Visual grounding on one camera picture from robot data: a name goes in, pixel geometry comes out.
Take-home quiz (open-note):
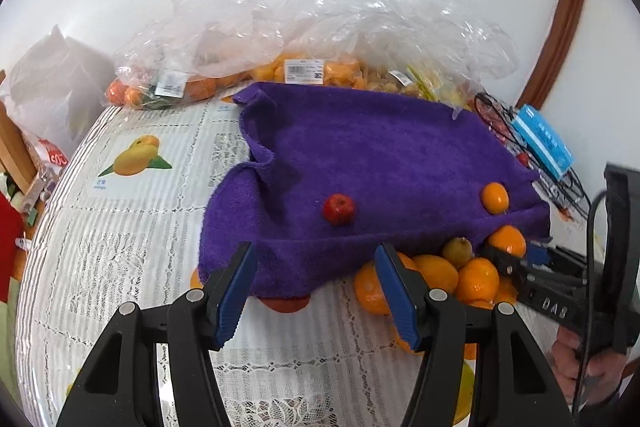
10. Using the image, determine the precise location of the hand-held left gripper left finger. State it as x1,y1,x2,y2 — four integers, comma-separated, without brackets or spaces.
55,242,258,427

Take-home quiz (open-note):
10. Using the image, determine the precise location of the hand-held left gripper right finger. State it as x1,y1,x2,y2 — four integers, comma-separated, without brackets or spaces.
375,243,576,427

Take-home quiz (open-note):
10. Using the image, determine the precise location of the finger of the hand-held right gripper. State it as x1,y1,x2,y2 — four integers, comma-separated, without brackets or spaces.
525,244,587,275
481,245,532,292

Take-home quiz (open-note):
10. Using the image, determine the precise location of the large orange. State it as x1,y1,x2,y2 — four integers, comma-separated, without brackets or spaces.
353,252,418,315

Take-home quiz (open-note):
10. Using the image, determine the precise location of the oblong yellow-orange fruit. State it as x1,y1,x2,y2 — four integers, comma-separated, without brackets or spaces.
411,254,459,295

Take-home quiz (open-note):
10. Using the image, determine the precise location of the yellow-green fruit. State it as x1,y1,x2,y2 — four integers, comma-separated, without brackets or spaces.
441,237,473,269

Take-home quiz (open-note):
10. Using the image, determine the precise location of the small red apple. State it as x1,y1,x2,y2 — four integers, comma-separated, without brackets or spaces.
322,193,357,224

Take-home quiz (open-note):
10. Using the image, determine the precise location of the person's right hand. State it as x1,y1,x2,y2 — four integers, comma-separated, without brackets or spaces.
550,324,628,405

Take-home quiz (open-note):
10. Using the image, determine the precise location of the blue tissue pack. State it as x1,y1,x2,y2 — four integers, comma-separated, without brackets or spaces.
511,104,576,180

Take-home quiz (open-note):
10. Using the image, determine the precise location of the purple towel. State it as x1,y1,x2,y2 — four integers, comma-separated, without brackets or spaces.
197,82,551,300

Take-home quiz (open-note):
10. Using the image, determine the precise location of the yellow packet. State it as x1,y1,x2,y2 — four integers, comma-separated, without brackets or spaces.
407,67,476,110

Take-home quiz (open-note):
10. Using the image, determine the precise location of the clear bag of brown longans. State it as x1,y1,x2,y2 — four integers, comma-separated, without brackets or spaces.
360,62,436,98

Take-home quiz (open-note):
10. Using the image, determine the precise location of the clear bag of tangerines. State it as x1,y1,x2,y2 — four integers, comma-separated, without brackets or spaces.
104,19,281,110

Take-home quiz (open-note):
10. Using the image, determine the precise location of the red printed plastic bag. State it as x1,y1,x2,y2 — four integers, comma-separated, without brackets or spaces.
30,137,71,178

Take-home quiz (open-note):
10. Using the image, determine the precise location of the wooden chair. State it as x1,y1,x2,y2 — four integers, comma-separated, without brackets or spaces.
0,69,41,192

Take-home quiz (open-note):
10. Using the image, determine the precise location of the large clear bag of oranges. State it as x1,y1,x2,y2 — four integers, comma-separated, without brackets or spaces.
165,0,521,100

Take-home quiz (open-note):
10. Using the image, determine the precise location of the white plastic bag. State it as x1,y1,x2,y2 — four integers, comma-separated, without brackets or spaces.
0,24,117,152

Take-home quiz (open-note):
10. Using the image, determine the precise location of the black cable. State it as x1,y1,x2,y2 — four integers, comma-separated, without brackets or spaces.
472,92,591,220

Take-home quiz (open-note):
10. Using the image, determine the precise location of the brown wooden door frame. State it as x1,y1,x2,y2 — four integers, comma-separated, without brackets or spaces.
515,0,593,110

